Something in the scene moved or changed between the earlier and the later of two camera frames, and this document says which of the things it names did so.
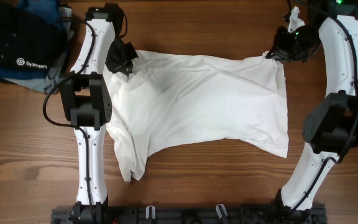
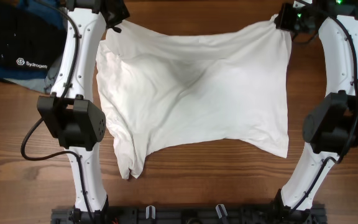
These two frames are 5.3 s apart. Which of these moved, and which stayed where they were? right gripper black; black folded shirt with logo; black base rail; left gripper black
Moved: left gripper black; right gripper black
Stayed: black folded shirt with logo; black base rail
